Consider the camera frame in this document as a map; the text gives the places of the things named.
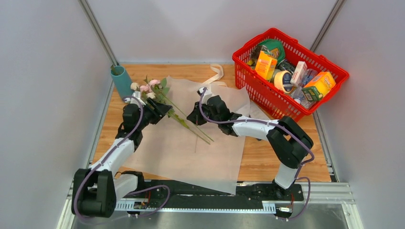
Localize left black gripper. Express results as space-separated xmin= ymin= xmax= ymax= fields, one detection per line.
xmin=136 ymin=97 xmax=172 ymax=131

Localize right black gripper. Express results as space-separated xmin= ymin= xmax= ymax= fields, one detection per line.
xmin=187 ymin=101 xmax=221 ymax=126

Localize pink and white flowers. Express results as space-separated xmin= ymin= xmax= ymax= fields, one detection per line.
xmin=130 ymin=77 xmax=214 ymax=145

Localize white wrapping paper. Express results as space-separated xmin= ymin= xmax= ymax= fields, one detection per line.
xmin=123 ymin=76 xmax=250 ymax=195

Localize cream printed ribbon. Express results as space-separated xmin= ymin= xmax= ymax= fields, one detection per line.
xmin=203 ymin=63 xmax=227 ymax=87

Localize green leafy sprig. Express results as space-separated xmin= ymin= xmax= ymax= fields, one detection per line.
xmin=110 ymin=65 xmax=121 ymax=76

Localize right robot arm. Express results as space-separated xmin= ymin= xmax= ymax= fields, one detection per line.
xmin=187 ymin=95 xmax=314 ymax=200

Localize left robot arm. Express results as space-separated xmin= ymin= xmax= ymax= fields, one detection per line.
xmin=72 ymin=99 xmax=172 ymax=219

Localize teal cylindrical vase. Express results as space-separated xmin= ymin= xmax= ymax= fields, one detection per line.
xmin=110 ymin=65 xmax=134 ymax=99

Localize razor blister pack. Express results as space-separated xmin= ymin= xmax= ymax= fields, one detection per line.
xmin=249 ymin=101 xmax=270 ymax=120

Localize orange juice box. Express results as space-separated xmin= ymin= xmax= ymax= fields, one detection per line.
xmin=255 ymin=51 xmax=277 ymax=81

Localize red plastic shopping basket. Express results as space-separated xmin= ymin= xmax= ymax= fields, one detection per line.
xmin=232 ymin=28 xmax=350 ymax=122

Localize masking tape roll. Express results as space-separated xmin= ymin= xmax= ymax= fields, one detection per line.
xmin=273 ymin=70 xmax=294 ymax=94

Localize green snack bag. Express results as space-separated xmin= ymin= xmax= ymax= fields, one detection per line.
xmin=258 ymin=39 xmax=286 ymax=62

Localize dark snack packet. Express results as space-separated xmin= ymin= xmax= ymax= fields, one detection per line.
xmin=277 ymin=59 xmax=296 ymax=74

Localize clear plastic bottle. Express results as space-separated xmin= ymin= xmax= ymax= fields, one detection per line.
xmin=291 ymin=69 xmax=318 ymax=109

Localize white red small box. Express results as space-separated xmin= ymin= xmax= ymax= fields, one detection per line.
xmin=290 ymin=61 xmax=308 ymax=87

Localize yellow green box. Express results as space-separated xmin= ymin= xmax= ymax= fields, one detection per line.
xmin=302 ymin=72 xmax=336 ymax=102

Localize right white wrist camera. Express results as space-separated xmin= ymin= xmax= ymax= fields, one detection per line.
xmin=197 ymin=87 xmax=213 ymax=104

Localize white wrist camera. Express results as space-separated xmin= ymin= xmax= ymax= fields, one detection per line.
xmin=197 ymin=87 xmax=213 ymax=104
xmin=122 ymin=91 xmax=146 ymax=106

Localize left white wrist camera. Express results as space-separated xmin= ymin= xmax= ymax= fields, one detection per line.
xmin=122 ymin=91 xmax=146 ymax=106

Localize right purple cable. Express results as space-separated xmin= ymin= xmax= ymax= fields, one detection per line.
xmin=198 ymin=87 xmax=316 ymax=221

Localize purple cable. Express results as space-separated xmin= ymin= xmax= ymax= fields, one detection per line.
xmin=198 ymin=87 xmax=316 ymax=221
xmin=73 ymin=95 xmax=171 ymax=222

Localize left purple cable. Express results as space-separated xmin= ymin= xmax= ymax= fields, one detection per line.
xmin=73 ymin=95 xmax=171 ymax=222

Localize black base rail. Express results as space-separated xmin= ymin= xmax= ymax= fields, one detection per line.
xmin=126 ymin=179 xmax=304 ymax=213

